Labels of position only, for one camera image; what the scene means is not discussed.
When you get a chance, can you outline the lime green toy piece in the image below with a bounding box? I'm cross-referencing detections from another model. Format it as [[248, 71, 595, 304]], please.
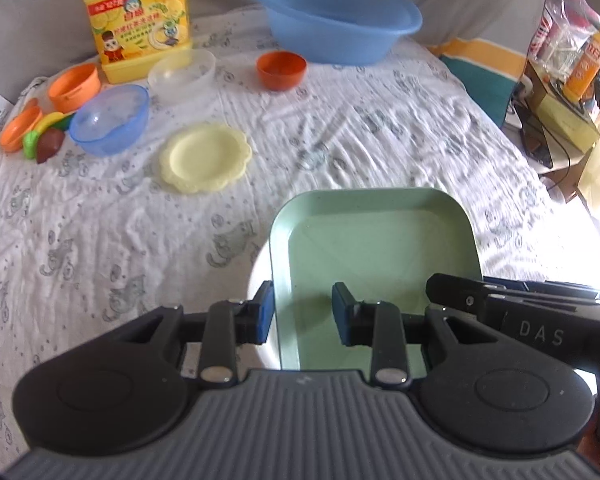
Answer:
[[23, 130, 43, 161]]

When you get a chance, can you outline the green square plate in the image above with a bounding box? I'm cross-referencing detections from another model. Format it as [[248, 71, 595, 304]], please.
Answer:
[[269, 187, 483, 372]]

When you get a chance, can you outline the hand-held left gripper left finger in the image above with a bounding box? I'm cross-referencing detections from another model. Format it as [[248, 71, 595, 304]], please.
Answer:
[[112, 280, 276, 388]]

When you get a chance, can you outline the yellow detergent bottle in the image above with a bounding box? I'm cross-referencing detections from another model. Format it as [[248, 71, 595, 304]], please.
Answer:
[[80, 0, 193, 85]]

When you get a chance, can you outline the blue plastic basin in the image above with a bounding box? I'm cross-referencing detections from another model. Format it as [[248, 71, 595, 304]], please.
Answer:
[[252, 0, 423, 66]]

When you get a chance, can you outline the black cable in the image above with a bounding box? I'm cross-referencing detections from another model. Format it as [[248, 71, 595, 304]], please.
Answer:
[[517, 125, 591, 196]]

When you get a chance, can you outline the blue transparent bowl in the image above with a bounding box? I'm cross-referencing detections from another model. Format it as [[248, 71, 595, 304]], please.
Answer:
[[69, 84, 151, 157]]

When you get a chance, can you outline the grey orange teal striped pillow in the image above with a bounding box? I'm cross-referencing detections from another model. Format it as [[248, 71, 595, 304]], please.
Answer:
[[415, 0, 561, 128]]

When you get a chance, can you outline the small orange bowl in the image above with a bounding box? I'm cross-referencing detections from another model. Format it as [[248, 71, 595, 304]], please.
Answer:
[[256, 51, 308, 92]]

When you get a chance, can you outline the white cat print bed sheet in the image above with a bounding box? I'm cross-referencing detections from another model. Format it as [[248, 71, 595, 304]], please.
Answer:
[[0, 7, 600, 476]]

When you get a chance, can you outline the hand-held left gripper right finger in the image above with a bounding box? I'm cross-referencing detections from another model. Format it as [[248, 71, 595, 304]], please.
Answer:
[[331, 282, 486, 390]]

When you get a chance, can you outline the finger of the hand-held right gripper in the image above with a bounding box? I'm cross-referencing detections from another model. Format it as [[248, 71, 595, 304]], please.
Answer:
[[425, 272, 511, 318], [482, 276, 600, 307]]

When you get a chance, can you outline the clear plastic bag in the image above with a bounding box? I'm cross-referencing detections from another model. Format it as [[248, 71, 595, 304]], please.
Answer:
[[527, 0, 600, 96]]

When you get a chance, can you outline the yellow toy banana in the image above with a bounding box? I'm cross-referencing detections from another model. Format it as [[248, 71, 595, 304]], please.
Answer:
[[34, 111, 66, 133]]

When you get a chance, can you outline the orange toy pot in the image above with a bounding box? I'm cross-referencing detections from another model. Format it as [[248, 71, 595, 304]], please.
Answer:
[[47, 63, 102, 113]]

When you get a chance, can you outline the white round plate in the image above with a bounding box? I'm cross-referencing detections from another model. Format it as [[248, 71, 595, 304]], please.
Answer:
[[247, 247, 286, 372]]

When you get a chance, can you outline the yellow scalloped plate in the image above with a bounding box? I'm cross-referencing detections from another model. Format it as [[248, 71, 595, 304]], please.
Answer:
[[159, 124, 253, 194]]

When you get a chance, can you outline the orange toy lid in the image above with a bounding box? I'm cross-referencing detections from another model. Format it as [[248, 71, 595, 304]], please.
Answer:
[[0, 107, 43, 153]]

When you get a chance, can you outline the yellow cardboard box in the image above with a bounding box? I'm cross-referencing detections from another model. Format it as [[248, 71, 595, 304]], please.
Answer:
[[522, 60, 600, 153]]

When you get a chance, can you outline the grey pillow with teal stripe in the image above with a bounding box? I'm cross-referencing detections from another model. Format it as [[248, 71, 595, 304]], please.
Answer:
[[0, 0, 103, 106]]

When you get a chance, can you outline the brown toy chestnut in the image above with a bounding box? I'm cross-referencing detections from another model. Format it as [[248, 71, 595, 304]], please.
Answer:
[[36, 127, 65, 165]]

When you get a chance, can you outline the orange bottle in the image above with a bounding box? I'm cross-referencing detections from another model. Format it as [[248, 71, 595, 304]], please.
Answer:
[[562, 27, 600, 103]]

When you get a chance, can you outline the clear plastic bowl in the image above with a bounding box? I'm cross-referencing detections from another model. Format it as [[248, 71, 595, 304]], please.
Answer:
[[147, 49, 217, 101]]

